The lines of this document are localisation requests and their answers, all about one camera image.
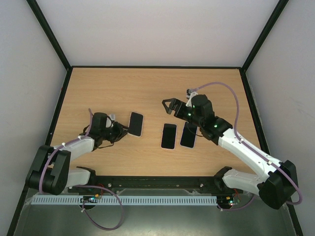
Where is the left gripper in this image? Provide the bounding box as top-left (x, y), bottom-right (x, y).
top-left (101, 121), bottom-right (130, 144)

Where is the beige phone case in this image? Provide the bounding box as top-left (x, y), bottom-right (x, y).
top-left (128, 112), bottom-right (145, 137)

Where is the purple phone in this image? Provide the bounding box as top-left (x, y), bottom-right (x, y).
top-left (128, 112), bottom-right (144, 136)

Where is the pink phone case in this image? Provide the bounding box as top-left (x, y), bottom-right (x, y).
top-left (160, 122), bottom-right (178, 150)

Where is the lavender phone case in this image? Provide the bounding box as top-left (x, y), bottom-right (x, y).
top-left (179, 121), bottom-right (198, 149)

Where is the black screen phone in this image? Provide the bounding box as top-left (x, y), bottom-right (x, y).
top-left (161, 123), bottom-right (177, 149)

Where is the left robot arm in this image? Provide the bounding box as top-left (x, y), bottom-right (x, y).
top-left (26, 111), bottom-right (128, 195)

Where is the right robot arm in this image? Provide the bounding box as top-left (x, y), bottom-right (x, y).
top-left (162, 92), bottom-right (298, 209)

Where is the grey metal plate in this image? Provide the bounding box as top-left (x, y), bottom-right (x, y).
top-left (14, 192), bottom-right (296, 236)

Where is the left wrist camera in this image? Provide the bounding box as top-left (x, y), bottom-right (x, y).
top-left (106, 114), bottom-right (116, 128)

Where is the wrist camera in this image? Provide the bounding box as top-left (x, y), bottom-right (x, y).
top-left (106, 114), bottom-right (116, 128)
top-left (186, 89), bottom-right (198, 107)

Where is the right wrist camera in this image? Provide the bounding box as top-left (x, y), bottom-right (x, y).
top-left (186, 89), bottom-right (198, 107)

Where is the black aluminium frame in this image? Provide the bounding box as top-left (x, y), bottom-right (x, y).
top-left (6, 0), bottom-right (304, 236)

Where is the light blue slotted cable duct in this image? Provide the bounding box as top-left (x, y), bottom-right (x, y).
top-left (31, 195), bottom-right (217, 206)

